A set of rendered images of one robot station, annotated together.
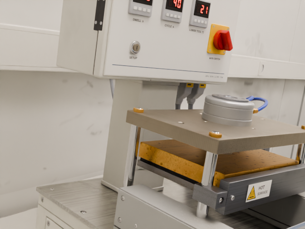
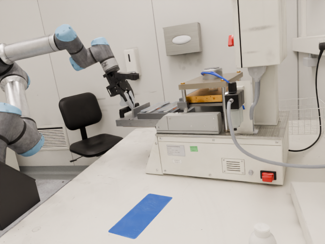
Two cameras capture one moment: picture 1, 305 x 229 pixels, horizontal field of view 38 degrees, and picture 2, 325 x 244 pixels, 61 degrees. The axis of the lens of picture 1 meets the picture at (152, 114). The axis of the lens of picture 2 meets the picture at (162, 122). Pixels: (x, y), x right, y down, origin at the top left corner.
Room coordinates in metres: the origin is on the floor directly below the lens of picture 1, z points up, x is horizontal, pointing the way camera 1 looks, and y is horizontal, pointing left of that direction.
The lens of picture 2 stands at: (1.68, -0.63, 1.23)
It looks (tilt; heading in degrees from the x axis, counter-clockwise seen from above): 14 degrees down; 164
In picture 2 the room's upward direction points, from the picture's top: 8 degrees counter-clockwise
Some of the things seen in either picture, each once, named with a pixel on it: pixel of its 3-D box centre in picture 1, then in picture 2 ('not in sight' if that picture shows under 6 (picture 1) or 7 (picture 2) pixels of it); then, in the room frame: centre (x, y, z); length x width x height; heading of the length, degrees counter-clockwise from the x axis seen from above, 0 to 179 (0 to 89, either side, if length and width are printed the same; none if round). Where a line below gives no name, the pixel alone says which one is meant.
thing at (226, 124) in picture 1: (215, 131); (219, 84); (0.74, -0.11, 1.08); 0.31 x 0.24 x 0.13; 135
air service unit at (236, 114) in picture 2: not in sight; (233, 104); (0.95, -0.18, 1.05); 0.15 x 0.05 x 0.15; 135
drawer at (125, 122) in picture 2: not in sight; (155, 113); (0.50, -0.32, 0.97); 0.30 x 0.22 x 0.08; 45
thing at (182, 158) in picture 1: (225, 146); (212, 89); (0.70, -0.13, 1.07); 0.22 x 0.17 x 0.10; 135
